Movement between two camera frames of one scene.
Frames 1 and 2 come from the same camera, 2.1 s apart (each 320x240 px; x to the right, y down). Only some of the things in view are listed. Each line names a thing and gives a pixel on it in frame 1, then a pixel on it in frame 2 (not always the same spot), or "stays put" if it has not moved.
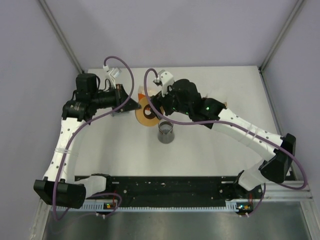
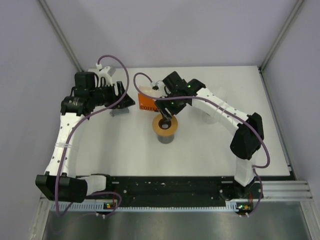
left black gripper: (123, 94) stays put
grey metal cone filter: (112, 114) stays put
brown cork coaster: (147, 115) → (164, 127)
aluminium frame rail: (277, 192) stays put
